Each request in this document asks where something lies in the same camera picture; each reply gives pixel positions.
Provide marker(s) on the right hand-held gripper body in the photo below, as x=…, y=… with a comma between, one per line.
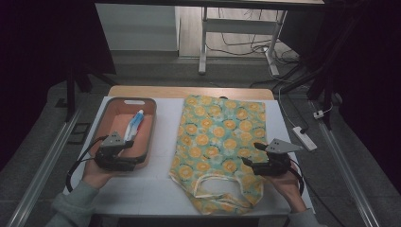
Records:
x=279, y=146

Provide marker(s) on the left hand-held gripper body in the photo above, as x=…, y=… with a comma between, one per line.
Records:
x=112, y=142

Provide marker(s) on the blue white toothpaste tube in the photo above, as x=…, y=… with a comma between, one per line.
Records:
x=134, y=124

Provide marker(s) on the pink plastic basket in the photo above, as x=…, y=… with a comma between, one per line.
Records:
x=116, y=110

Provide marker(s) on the orange-print fabric tote bag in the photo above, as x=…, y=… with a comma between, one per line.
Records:
x=214, y=132

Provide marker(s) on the person's left hand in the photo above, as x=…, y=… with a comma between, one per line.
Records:
x=94, y=176

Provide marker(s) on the person's right hand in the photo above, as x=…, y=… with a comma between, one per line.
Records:
x=288, y=189

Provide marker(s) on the white power strip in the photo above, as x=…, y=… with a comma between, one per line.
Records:
x=304, y=138

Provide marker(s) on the black floor plate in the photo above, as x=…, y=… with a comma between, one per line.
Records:
x=80, y=132

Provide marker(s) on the white table mat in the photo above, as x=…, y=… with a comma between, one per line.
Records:
x=142, y=195

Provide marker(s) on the white plug adapter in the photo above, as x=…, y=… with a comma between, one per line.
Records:
x=318, y=114

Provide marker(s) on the black metal stand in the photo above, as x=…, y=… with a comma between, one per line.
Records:
x=327, y=94
x=71, y=94

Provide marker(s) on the dark curtain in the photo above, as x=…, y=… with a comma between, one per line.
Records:
x=38, y=63
x=372, y=78

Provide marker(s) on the white-framed desk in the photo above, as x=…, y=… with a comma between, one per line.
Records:
x=239, y=26

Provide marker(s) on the aluminium rail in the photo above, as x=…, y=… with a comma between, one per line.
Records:
x=346, y=176
x=41, y=176

